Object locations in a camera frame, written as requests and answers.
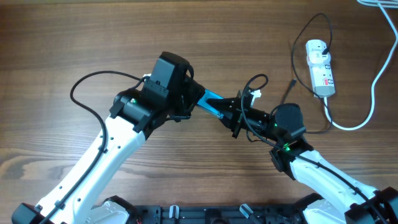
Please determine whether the white cable at corner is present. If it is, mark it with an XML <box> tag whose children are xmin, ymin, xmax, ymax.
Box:
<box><xmin>356</xmin><ymin>0</ymin><xmax>398</xmax><ymax>9</ymax></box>

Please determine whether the black charging cable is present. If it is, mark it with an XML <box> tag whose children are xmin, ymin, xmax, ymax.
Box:
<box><xmin>279</xmin><ymin>12</ymin><xmax>334</xmax><ymax>134</ymax></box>

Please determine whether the white USB charger plug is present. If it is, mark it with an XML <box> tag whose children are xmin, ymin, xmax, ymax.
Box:
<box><xmin>307</xmin><ymin>50</ymin><xmax>331</xmax><ymax>67</ymax></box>

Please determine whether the white power strip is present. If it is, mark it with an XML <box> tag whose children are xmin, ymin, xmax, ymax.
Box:
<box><xmin>305</xmin><ymin>39</ymin><xmax>335</xmax><ymax>98</ymax></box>

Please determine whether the turquoise screen smartphone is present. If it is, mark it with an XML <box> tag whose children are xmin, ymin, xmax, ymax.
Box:
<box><xmin>197</xmin><ymin>89</ymin><xmax>224</xmax><ymax>119</ymax></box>

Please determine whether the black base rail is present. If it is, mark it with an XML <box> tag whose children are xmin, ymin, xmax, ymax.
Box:
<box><xmin>128</xmin><ymin>204</ymin><xmax>303</xmax><ymax>224</ymax></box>

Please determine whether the white power strip cord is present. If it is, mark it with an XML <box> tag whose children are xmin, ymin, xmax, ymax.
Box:
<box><xmin>323</xmin><ymin>0</ymin><xmax>398</xmax><ymax>131</ymax></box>

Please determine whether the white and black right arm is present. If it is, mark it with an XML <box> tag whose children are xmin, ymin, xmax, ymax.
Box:
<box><xmin>198</xmin><ymin>91</ymin><xmax>397</xmax><ymax>223</ymax></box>

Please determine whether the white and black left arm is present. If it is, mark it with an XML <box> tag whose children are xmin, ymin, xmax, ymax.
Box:
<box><xmin>11</xmin><ymin>52</ymin><xmax>205</xmax><ymax>223</ymax></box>

